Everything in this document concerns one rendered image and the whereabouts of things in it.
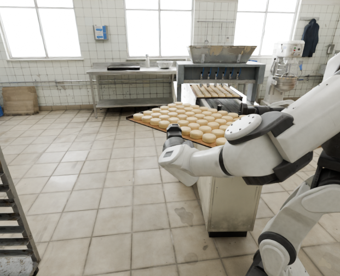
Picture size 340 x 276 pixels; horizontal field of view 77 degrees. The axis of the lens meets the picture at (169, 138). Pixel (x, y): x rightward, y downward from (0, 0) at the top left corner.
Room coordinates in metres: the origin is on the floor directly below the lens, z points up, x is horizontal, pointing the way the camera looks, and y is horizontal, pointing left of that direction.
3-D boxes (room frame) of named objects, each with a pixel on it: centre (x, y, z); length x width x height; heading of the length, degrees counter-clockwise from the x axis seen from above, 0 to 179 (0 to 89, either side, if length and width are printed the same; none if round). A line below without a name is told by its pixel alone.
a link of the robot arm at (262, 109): (1.05, -0.42, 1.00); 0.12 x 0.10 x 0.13; 93
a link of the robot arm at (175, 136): (0.69, -0.02, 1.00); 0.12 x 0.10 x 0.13; 3
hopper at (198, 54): (1.99, -0.43, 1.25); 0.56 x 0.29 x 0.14; 91
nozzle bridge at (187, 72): (1.99, -0.43, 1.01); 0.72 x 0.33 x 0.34; 91
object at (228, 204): (1.49, -0.43, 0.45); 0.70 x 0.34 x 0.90; 1
